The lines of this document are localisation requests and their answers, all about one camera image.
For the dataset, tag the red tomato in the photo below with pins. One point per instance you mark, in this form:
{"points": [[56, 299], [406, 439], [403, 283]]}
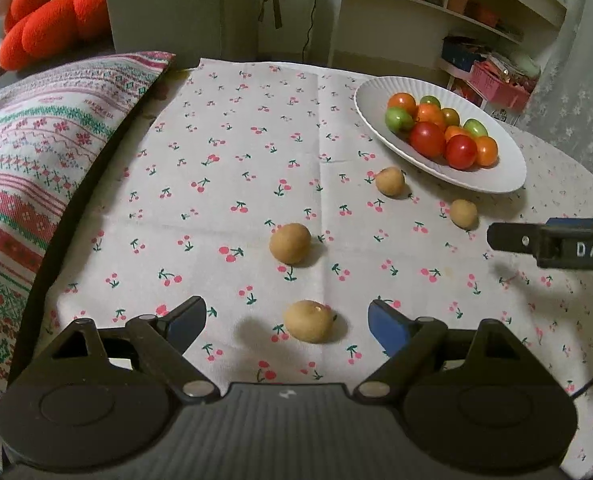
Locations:
{"points": [[460, 152], [427, 140]]}

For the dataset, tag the grey sofa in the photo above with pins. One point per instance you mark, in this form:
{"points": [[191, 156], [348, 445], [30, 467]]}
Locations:
{"points": [[186, 10]]}

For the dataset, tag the striped patterned cushion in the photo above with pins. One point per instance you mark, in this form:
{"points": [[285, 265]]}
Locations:
{"points": [[36, 160]]}

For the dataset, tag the orange tomato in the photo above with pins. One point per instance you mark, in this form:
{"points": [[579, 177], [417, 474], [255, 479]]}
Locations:
{"points": [[402, 102], [487, 151]]}

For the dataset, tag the pink plastic basket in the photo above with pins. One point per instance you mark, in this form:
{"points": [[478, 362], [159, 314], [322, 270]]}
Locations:
{"points": [[496, 90]]}

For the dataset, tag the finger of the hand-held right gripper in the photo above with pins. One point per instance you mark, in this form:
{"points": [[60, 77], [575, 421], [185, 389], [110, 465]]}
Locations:
{"points": [[581, 222], [513, 237]]}

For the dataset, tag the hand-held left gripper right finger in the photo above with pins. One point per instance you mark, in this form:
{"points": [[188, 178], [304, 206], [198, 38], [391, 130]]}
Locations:
{"points": [[386, 327]]}

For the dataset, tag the cherry print tablecloth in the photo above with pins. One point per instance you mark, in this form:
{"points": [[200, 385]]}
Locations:
{"points": [[226, 135]]}

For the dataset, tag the red plush cushion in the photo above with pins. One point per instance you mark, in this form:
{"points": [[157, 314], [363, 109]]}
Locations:
{"points": [[51, 20]]}

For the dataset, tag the olive yellow tomato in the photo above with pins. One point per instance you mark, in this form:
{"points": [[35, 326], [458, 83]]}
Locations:
{"points": [[451, 116]]}

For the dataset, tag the blue storage bin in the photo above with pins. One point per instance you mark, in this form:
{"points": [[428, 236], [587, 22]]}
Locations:
{"points": [[459, 55]]}

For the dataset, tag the white ribbed plate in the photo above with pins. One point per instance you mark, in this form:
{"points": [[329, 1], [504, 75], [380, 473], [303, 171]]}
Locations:
{"points": [[376, 105]]}

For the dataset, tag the white shelf unit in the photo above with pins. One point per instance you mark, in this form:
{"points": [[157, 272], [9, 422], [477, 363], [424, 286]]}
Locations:
{"points": [[401, 5]]}

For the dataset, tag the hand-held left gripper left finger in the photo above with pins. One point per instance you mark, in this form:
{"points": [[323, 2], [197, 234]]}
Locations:
{"points": [[189, 321]]}

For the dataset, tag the green tomato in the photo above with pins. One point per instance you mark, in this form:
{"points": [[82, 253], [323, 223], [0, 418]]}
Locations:
{"points": [[475, 127], [399, 120], [430, 100]]}

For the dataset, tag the white lace curtain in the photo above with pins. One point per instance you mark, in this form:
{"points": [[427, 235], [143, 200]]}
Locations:
{"points": [[581, 85]]}

